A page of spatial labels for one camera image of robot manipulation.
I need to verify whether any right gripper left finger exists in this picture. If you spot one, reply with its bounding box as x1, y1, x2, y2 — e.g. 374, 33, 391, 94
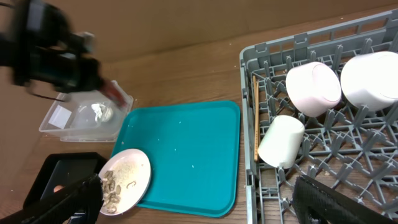
1, 174, 103, 224

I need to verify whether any pile of peanuts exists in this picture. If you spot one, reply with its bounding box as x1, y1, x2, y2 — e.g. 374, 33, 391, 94
101, 170, 121, 214

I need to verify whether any white paper cup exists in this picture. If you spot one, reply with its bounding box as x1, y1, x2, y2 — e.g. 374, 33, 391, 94
258, 115, 305, 169

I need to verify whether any grey dish rack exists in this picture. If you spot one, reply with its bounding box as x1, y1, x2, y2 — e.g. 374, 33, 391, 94
239, 10, 397, 223

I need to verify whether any red snack wrapper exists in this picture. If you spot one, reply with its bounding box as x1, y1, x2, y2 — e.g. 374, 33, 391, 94
99, 80, 126, 108

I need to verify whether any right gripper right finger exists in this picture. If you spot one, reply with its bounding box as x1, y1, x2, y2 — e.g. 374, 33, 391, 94
292, 175, 394, 224

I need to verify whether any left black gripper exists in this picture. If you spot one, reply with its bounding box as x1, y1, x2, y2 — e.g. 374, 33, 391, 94
1, 1, 104, 93

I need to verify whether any black bin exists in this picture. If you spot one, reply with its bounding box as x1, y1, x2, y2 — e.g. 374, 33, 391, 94
23, 152, 108, 208

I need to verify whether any wooden chopstick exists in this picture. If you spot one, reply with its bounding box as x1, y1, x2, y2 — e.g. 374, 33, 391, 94
252, 75, 259, 162

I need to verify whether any pink bowl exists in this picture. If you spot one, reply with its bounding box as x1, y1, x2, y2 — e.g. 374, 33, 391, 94
285, 62, 341, 117

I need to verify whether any brown cardboard sheet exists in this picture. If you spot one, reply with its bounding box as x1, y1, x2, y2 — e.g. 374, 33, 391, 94
54, 0, 397, 64

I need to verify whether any large white plate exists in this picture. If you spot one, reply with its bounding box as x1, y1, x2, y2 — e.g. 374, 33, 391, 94
99, 149, 151, 216

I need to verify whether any clear plastic bin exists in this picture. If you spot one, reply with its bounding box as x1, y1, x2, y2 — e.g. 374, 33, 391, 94
39, 80, 134, 142

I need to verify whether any white tissue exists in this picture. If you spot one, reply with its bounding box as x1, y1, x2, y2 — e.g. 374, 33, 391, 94
91, 103, 114, 123

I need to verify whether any teal plastic tray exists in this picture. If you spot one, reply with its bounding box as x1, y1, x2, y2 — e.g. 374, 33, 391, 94
112, 100, 240, 217

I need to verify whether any white bowl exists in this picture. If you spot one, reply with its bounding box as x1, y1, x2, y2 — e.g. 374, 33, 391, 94
340, 51, 397, 111

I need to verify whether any orange carrot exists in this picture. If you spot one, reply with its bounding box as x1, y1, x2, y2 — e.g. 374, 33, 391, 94
53, 185, 64, 193

